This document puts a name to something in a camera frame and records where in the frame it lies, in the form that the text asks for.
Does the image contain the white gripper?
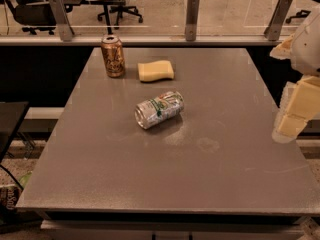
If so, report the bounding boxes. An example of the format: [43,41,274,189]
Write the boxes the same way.
[270,6,320,143]

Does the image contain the silver green 7up can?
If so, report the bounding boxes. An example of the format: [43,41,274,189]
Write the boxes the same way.
[134,91,184,130]

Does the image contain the gold brown soda can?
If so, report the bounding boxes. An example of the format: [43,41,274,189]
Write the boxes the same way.
[101,35,125,78]

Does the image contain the black chair base right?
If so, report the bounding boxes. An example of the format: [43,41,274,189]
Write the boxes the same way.
[285,10,311,24]

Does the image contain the yellow sponge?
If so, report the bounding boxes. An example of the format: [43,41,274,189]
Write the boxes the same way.
[138,60,174,82]

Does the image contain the black office chair centre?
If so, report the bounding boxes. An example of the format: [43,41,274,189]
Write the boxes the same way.
[109,0,143,27]

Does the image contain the black office chair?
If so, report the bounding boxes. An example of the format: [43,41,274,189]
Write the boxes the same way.
[109,0,143,27]
[4,0,56,35]

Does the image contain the black office chair left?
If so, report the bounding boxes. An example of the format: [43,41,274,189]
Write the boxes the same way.
[4,0,56,35]

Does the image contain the snack bag on floor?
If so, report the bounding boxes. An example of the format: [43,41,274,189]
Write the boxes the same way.
[0,171,32,221]

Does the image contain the right metal glass bracket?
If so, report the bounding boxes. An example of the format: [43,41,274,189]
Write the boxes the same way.
[264,0,293,41]

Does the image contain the metal glass bracket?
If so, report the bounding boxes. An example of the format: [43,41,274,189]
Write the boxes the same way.
[264,0,293,41]
[48,0,74,42]
[185,0,200,41]

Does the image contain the middle metal glass bracket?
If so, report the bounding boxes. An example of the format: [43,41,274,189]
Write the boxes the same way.
[185,0,200,41]

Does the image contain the left metal glass bracket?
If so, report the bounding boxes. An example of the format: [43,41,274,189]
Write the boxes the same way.
[48,0,74,42]

